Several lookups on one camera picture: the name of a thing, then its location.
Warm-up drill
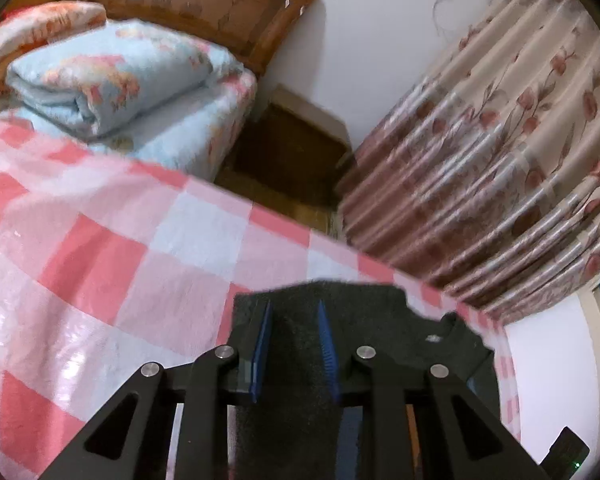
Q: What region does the pink checkered plastic cover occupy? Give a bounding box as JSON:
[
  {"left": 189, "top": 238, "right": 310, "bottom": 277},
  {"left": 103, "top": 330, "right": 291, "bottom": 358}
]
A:
[{"left": 0, "top": 112, "right": 523, "bottom": 480}]

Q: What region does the blue floral bed sheet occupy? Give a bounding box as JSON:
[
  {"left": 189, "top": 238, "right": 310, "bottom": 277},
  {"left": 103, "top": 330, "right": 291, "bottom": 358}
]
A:
[{"left": 0, "top": 69, "right": 259, "bottom": 183}]

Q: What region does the dark green towel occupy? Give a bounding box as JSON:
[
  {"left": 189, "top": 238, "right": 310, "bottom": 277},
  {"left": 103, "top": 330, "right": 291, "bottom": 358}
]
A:
[{"left": 227, "top": 280, "right": 496, "bottom": 480}]

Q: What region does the beige floral curtain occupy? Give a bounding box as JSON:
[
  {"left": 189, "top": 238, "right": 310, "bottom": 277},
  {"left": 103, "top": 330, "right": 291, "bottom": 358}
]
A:
[{"left": 332, "top": 0, "right": 600, "bottom": 323}]

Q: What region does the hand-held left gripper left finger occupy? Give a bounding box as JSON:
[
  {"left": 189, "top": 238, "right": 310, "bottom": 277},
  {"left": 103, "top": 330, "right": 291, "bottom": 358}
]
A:
[{"left": 37, "top": 301, "right": 276, "bottom": 480}]

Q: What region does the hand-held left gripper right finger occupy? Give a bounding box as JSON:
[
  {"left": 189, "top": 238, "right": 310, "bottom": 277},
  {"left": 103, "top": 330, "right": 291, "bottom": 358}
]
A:
[{"left": 316, "top": 300, "right": 553, "bottom": 480}]

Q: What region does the carved wooden headboard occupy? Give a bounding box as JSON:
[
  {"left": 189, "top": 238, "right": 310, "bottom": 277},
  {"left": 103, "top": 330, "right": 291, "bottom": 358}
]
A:
[{"left": 77, "top": 0, "right": 320, "bottom": 78}]

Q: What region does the orange floral pillow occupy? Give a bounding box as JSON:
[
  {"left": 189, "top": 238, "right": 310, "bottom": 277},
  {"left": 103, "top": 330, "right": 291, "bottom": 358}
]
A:
[{"left": 0, "top": 1, "right": 107, "bottom": 107}]

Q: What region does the wooden nightstand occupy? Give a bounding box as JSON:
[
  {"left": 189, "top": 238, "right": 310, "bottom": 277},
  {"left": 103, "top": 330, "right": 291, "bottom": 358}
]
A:
[{"left": 215, "top": 85, "right": 354, "bottom": 217}]

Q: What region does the blue floral folded quilt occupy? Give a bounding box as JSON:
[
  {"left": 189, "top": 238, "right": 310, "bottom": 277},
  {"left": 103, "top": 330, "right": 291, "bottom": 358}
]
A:
[{"left": 5, "top": 20, "right": 246, "bottom": 138}]

